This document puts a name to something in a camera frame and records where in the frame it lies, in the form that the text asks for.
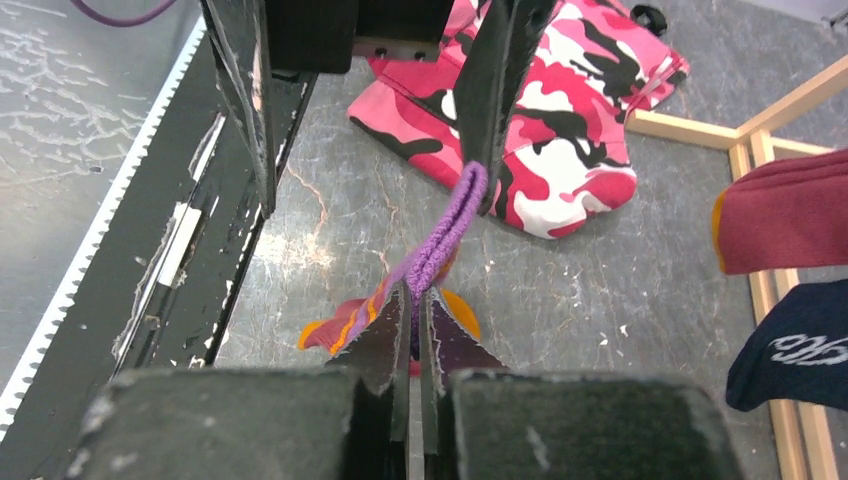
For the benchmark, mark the purple maroon striped sock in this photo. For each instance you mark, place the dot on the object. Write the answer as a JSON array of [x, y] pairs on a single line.
[[789, 213]]

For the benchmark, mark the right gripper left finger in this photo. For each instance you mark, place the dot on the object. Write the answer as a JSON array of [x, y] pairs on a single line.
[[345, 419]]

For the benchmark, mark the wooden hanger stand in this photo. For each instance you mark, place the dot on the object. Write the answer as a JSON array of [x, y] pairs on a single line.
[[801, 430]]

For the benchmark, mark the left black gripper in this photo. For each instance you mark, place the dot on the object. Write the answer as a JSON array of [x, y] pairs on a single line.
[[323, 36]]

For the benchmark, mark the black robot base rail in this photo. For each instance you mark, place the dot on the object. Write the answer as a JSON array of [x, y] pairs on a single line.
[[156, 275]]

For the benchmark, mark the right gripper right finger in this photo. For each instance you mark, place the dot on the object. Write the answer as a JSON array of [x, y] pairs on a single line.
[[482, 420]]

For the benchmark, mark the pink camouflage cloth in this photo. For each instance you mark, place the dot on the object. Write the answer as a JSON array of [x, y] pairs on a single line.
[[565, 156]]

